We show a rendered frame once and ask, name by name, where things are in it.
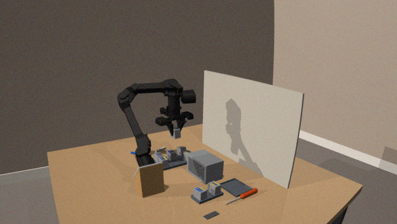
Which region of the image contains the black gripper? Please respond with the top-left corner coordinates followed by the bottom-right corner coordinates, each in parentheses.
top-left (155, 104), bottom-right (193, 136)

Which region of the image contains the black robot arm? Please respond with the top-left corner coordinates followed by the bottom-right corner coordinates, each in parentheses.
top-left (118, 79), bottom-right (196, 167)

